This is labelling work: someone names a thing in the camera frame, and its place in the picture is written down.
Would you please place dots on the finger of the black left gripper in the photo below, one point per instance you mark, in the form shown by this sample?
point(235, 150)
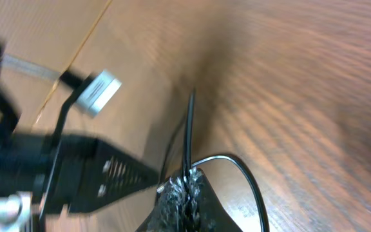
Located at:
point(94, 174)

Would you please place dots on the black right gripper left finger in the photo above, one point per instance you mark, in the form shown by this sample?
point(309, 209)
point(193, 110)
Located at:
point(169, 214)

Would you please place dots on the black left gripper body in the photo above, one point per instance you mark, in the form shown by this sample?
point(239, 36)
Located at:
point(29, 162)

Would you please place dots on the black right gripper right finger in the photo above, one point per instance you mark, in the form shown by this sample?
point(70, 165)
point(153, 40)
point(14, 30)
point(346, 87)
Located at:
point(205, 212)

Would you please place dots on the brown cardboard panel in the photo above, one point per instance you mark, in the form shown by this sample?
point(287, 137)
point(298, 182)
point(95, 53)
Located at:
point(42, 34)

